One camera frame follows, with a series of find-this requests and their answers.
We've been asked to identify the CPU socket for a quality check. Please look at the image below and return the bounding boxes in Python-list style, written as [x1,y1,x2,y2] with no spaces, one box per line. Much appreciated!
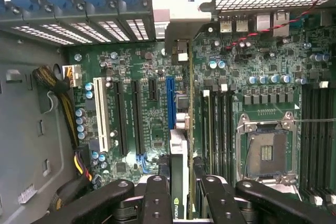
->
[235,112,299,186]

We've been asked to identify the long black expansion slot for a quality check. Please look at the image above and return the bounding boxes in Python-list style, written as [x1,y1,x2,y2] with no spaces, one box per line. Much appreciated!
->
[131,79,145,156]
[113,79,130,157]

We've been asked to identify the blue expansion slot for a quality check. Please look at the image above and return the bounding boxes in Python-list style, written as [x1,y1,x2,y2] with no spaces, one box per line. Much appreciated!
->
[165,77,177,131]

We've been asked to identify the white expansion slot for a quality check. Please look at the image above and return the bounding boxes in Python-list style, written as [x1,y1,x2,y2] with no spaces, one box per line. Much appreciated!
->
[92,77,111,153]

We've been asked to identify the short black expansion slot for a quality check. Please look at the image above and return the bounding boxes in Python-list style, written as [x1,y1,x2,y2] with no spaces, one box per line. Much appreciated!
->
[149,78,159,102]

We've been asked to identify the green motherboard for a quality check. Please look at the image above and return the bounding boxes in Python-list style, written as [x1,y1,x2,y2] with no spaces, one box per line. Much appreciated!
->
[62,16,336,207]

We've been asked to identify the black open PC case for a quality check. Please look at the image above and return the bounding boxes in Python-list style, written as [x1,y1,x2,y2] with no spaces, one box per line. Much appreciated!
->
[0,0,336,224]

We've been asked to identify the braided black yellow power wire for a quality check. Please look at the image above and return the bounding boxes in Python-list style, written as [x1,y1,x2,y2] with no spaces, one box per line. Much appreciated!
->
[32,63,94,211]

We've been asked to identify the red and black twisted wire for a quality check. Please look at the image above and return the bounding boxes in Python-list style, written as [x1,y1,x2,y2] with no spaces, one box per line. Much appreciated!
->
[223,0,331,51]

